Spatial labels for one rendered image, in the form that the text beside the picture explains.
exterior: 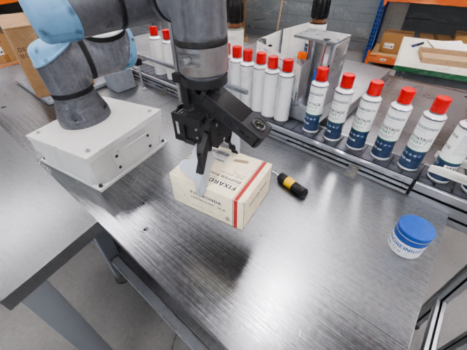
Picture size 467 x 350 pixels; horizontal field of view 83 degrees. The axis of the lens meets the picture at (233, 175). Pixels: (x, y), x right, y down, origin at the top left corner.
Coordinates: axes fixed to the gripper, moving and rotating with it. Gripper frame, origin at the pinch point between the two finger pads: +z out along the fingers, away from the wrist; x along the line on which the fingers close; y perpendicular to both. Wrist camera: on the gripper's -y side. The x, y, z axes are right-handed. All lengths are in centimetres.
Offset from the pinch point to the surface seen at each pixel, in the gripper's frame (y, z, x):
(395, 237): -34.7, 14.8, -14.6
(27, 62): 104, -1, -21
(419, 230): -38.1, 11.4, -15.8
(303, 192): -12.4, 15.4, -19.7
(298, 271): -18.7, 17.9, 1.3
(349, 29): 57, 73, -489
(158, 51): 70, 0, -59
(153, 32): 70, -7, -59
